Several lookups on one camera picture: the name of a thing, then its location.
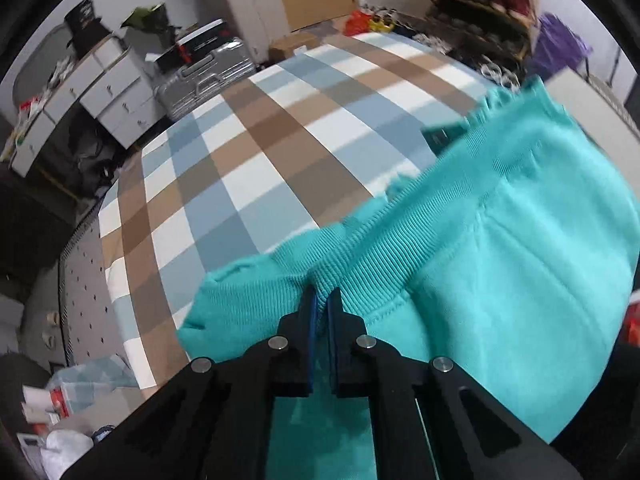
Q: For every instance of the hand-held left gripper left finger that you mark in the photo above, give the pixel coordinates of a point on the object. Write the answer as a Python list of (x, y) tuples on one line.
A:
[(311, 320)]

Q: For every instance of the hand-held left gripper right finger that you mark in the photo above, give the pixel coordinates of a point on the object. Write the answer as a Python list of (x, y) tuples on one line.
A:
[(332, 320)]

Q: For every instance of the teal zip jacket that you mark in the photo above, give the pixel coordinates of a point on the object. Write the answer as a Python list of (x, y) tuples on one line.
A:
[(500, 285)]

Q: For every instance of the checkered bed blanket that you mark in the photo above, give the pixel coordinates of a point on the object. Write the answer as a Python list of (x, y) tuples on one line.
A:
[(250, 160)]

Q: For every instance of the grey dotted rug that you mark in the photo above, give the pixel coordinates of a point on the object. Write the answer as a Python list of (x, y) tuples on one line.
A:
[(85, 310)]

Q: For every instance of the translucent plastic bag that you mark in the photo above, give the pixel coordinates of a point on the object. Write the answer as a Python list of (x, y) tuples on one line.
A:
[(90, 380)]

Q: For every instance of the silver hard suitcase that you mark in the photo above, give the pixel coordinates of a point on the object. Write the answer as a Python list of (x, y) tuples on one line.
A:
[(210, 77)]

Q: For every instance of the black bag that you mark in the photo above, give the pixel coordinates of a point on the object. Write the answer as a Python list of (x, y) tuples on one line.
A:
[(95, 160)]

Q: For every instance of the small cardboard box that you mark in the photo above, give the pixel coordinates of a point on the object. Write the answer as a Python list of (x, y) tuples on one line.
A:
[(292, 47)]

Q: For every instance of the white plastic bag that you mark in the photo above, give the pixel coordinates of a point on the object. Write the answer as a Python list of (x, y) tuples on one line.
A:
[(67, 455)]

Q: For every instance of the black red striped shoe box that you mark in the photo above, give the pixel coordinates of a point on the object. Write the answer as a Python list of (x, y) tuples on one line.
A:
[(200, 45)]

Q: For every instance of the red plastic bag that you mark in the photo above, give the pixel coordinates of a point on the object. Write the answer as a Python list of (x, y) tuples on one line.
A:
[(357, 22)]

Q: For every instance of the pile of loose shoes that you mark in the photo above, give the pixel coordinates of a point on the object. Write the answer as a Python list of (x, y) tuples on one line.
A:
[(450, 45)]

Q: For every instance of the white dresser with drawers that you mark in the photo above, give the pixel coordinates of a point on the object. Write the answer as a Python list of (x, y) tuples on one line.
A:
[(110, 95)]

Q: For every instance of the white hard suitcase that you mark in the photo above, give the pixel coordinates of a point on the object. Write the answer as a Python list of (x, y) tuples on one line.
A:
[(245, 10)]

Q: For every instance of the wrapped flower bouquet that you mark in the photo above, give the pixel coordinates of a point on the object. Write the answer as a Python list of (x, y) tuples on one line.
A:
[(147, 22)]

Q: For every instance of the pile of dresser clutter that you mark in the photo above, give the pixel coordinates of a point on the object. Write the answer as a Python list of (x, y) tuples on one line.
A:
[(35, 110)]

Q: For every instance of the purple bag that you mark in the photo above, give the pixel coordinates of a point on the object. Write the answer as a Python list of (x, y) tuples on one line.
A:
[(557, 45)]

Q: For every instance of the black gift box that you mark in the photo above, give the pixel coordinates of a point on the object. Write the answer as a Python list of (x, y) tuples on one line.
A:
[(87, 27)]

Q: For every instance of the grey rounded panel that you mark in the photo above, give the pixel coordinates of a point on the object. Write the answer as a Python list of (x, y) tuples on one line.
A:
[(40, 60)]

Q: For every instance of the grey bed frame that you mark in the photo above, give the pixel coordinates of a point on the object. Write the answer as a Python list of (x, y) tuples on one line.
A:
[(590, 100)]

